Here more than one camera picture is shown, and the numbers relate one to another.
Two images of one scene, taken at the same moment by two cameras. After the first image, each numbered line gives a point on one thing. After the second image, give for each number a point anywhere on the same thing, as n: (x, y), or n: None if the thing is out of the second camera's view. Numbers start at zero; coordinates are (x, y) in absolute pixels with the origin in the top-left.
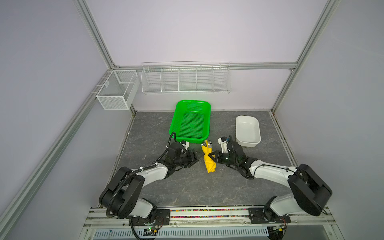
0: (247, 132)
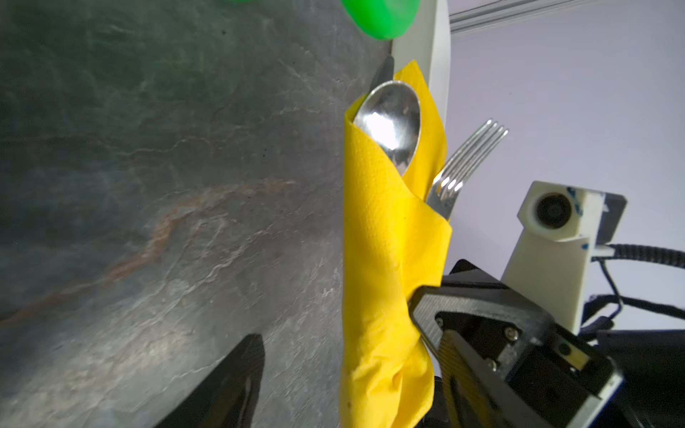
0: (427, 43)
